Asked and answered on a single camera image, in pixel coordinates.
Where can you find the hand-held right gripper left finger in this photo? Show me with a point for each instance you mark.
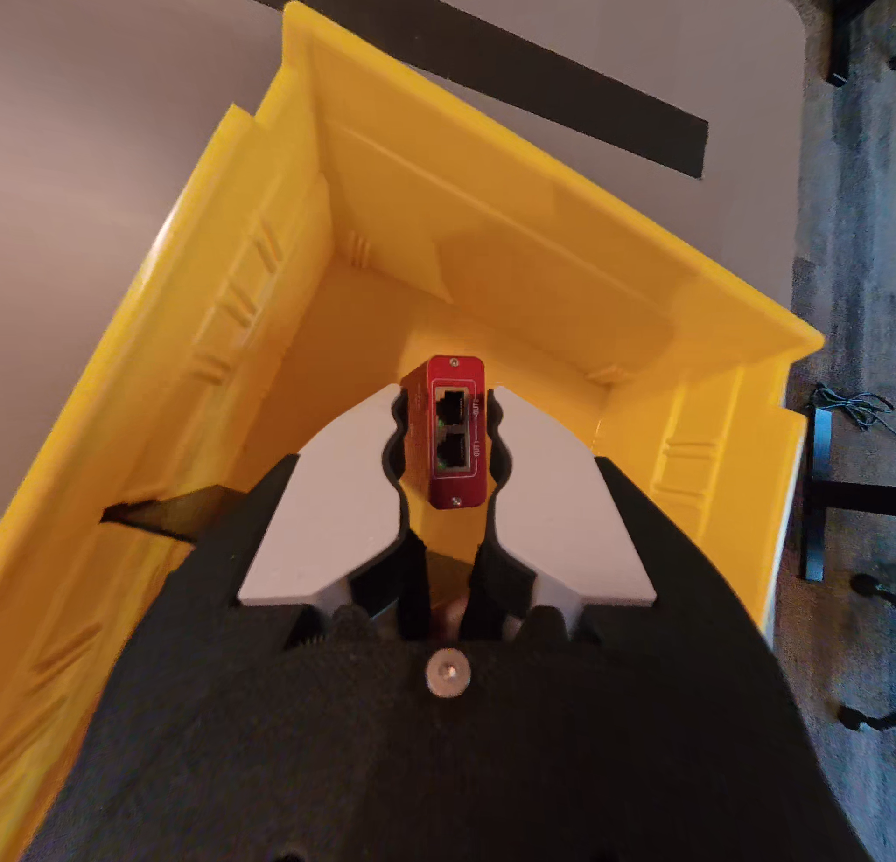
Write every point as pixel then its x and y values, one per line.
pixel 329 512

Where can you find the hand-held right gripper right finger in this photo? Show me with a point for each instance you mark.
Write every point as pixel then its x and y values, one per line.
pixel 567 519

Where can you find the red metal port adapter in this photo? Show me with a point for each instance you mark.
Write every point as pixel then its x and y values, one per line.
pixel 427 456

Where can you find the yellow plastic bin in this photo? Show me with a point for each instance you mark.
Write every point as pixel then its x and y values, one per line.
pixel 490 246

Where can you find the black table leg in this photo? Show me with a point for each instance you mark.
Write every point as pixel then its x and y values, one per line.
pixel 815 498

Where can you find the black tape strip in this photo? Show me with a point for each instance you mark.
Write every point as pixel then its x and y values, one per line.
pixel 560 85

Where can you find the black furniture frame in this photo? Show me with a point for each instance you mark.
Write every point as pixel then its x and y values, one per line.
pixel 850 8

